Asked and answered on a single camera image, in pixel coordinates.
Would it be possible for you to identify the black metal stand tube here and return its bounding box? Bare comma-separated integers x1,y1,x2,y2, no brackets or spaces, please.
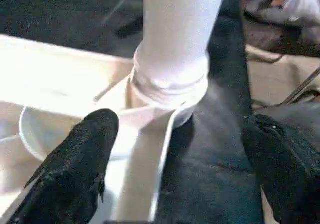
281,66,320,105

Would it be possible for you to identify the white plastic table top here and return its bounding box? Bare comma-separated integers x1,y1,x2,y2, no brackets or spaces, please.
0,34,210,224

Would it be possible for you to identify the black work mat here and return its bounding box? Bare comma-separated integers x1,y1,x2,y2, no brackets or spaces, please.
0,0,320,224

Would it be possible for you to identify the white plastic table leg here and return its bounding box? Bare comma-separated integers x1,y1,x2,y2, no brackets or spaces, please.
130,0,229,110

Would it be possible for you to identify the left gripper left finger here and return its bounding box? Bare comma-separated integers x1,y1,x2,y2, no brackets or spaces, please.
7,108,120,224

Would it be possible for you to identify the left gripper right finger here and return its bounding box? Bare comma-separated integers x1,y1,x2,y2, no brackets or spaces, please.
243,114,320,224

